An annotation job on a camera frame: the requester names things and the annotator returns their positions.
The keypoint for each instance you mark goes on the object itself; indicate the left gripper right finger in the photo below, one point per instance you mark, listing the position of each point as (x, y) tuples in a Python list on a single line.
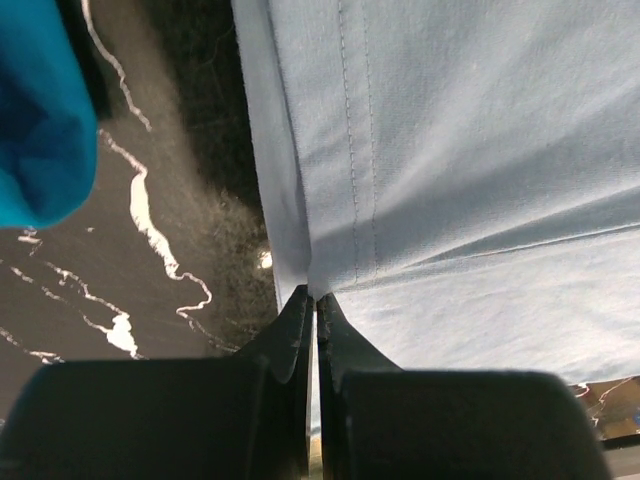
[(341, 349)]

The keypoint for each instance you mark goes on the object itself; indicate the grey-blue t shirt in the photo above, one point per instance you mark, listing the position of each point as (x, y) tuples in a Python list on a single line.
[(462, 175)]

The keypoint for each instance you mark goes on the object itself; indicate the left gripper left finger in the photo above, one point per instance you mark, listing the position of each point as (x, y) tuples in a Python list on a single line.
[(279, 448)]

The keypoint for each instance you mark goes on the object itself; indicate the teal folded t shirt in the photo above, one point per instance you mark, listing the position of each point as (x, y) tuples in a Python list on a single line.
[(48, 123)]

